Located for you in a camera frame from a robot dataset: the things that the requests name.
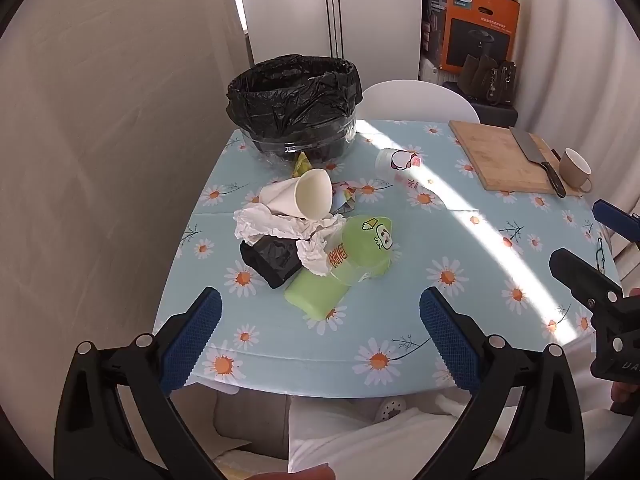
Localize clear bin with black bag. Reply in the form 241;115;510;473
226;56;363;163

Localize cleaver with black handle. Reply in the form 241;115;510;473
509;126;567;198

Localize brown mug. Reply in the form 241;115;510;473
558;148;593;195

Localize brown handbag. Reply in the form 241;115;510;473
460;54;493;98

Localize crumpled black plastic bag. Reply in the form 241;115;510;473
239;234;307;290

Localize white paper cup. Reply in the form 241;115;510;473
260;168;333;221

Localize person's white pants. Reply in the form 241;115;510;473
287;392;521;480

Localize dark ottoman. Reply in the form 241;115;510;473
470;100;518;128

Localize green plastic cup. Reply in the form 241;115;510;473
285;214;396;321

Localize colourful foil snack wrapper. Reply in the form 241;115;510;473
330;182;358;216

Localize orange cardboard box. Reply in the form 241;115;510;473
432;0;521;78

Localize dark handbag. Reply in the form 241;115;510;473
487;60;517;107

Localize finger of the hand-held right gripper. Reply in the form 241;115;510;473
592;199;640;246
549;247;623;311

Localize crumpled white tissue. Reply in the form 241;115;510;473
234;202;348;277

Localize white chair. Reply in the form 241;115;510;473
360;80;482;125

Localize person's right hand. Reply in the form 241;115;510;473
610;382;640;417

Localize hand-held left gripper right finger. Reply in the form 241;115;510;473
419;286;586;480

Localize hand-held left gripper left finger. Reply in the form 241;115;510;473
52;286;236;480

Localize wooden cutting board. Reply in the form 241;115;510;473
448;120;583;195

